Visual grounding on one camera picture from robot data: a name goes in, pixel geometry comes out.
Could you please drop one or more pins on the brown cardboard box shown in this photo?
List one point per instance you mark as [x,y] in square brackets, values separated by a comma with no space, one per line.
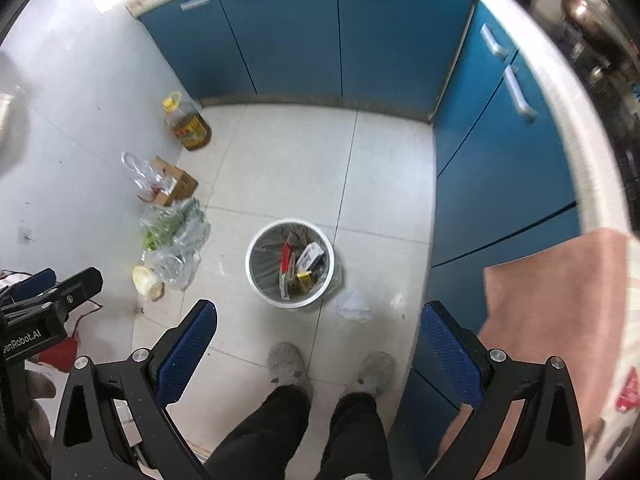
[175,182]

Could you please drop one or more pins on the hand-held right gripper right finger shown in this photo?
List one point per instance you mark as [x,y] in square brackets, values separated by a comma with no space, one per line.
[445,345]

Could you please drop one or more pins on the plastic bag of greens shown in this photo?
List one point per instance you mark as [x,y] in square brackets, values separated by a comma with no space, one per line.
[172,240]

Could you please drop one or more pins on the yellow small box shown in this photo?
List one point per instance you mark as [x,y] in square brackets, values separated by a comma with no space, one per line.
[305,280]

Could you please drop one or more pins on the person's leg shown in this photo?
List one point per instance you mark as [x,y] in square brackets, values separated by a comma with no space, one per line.
[265,435]
[357,435]

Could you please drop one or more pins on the grey right slipper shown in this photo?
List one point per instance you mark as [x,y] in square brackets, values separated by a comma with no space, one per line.
[375,370]

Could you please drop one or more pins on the printed cloth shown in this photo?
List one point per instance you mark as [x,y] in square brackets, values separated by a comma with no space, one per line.
[622,400]

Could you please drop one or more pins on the grey slipper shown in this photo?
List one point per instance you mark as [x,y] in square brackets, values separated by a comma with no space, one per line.
[375,370]
[289,365]

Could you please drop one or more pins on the metal wok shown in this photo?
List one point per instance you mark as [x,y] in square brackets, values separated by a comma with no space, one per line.
[582,7]

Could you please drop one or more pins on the pink hanging towel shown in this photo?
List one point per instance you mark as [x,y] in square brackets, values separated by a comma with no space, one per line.
[550,310]

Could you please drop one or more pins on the white round trash bin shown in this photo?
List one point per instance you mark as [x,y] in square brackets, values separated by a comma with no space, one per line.
[260,287]

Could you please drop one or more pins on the person's right leg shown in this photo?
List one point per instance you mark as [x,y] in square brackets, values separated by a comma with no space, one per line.
[357,435]

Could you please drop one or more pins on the yellow cooking oil bottle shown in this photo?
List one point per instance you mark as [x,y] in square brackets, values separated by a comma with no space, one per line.
[189,127]

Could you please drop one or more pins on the white small carton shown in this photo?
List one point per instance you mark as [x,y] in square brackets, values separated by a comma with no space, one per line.
[309,256]

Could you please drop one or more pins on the red plastic bag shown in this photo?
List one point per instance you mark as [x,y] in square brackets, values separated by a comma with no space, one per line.
[57,355]

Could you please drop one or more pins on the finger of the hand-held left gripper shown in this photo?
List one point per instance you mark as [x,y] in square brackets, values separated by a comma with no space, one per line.
[35,282]
[80,282]

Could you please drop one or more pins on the grey left slipper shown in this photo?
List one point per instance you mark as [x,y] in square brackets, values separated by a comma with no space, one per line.
[289,365]

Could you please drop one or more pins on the red snack packet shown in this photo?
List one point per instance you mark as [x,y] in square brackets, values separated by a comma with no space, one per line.
[286,257]

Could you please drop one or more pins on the clear empty plastic bag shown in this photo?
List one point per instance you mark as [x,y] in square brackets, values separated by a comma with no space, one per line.
[140,175]

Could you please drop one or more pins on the person's left leg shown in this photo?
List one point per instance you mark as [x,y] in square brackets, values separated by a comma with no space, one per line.
[265,435]

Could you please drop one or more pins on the blue cabinet door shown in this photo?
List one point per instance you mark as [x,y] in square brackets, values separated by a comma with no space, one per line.
[465,100]
[285,35]
[520,185]
[395,45]
[200,50]

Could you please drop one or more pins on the blue kitchen cabinets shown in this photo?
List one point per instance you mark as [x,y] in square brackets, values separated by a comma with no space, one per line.
[565,90]

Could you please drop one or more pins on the crumpled clear plastic wrapper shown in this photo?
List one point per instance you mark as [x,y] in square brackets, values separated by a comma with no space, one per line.
[355,305]

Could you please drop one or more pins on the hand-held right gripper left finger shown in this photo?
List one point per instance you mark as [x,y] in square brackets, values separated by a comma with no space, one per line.
[187,350]

